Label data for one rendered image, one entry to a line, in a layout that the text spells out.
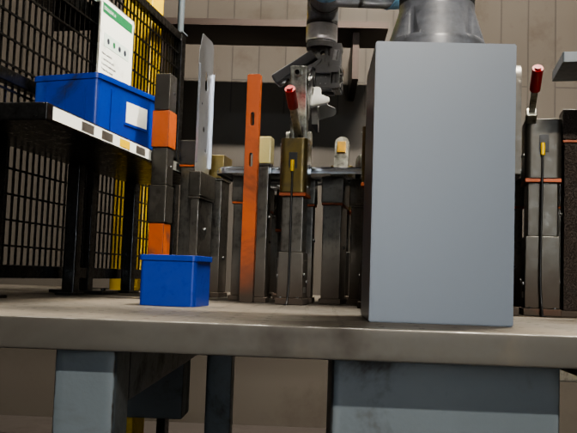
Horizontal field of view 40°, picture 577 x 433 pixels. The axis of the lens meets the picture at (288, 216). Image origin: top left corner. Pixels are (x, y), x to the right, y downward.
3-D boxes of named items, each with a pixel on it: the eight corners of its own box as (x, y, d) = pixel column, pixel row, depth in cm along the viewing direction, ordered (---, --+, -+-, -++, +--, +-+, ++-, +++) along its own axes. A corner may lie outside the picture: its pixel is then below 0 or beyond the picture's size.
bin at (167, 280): (211, 305, 147) (213, 257, 147) (195, 307, 137) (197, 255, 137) (155, 302, 149) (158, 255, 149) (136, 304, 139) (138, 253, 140)
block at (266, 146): (269, 302, 173) (274, 138, 176) (265, 302, 170) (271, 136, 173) (253, 301, 174) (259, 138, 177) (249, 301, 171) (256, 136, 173)
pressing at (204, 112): (210, 177, 197) (215, 44, 199) (197, 170, 185) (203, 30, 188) (208, 177, 197) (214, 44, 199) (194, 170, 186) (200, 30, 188)
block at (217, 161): (227, 296, 204) (232, 159, 206) (218, 297, 196) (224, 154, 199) (197, 295, 205) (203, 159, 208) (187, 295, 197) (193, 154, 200)
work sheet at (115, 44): (130, 131, 217) (135, 21, 220) (94, 113, 195) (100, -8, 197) (123, 131, 218) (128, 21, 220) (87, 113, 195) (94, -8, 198)
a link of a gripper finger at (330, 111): (336, 132, 192) (334, 97, 187) (312, 132, 193) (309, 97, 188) (337, 127, 194) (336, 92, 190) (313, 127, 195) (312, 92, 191)
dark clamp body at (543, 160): (555, 317, 157) (556, 127, 160) (564, 320, 146) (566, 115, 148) (518, 315, 159) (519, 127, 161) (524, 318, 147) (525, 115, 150)
